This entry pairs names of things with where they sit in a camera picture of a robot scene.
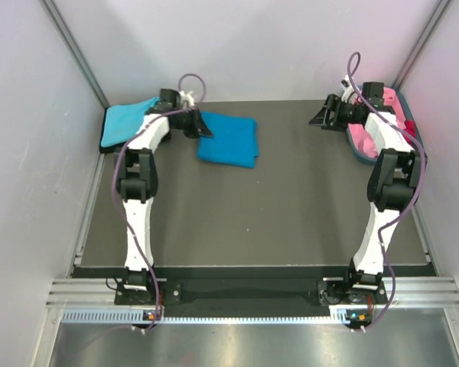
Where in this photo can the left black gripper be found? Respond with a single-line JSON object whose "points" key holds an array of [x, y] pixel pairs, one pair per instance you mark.
{"points": [[196, 127]]}

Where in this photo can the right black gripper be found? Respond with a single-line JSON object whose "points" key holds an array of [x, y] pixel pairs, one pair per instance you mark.
{"points": [[333, 104]]}

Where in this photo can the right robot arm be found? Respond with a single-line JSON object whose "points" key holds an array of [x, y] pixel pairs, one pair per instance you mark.
{"points": [[392, 189]]}

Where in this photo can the pink t-shirt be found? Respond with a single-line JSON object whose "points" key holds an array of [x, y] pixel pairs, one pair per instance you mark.
{"points": [[362, 140]]}

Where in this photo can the blue-grey laundry basket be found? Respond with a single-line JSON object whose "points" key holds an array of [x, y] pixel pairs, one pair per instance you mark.
{"points": [[408, 115]]}

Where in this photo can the magenta t-shirt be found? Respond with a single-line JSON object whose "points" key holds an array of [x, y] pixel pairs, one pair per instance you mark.
{"points": [[410, 130]]}

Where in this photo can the folded light blue t-shirt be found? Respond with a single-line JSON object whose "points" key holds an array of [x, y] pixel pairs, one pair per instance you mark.
{"points": [[122, 122]]}

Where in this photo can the folded black t-shirt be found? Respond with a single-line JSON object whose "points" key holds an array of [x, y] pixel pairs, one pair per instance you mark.
{"points": [[142, 124]]}

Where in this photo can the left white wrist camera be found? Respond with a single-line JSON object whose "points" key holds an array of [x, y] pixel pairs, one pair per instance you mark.
{"points": [[187, 100]]}

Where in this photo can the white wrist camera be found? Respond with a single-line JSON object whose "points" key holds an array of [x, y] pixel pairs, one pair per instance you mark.
{"points": [[187, 100], [349, 95]]}

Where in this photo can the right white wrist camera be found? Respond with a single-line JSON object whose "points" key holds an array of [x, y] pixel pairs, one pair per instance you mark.
{"points": [[349, 95]]}

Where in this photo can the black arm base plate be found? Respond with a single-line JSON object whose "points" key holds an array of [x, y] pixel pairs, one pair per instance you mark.
{"points": [[184, 291]]}

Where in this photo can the slotted cable duct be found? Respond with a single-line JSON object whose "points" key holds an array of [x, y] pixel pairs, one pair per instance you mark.
{"points": [[145, 317]]}

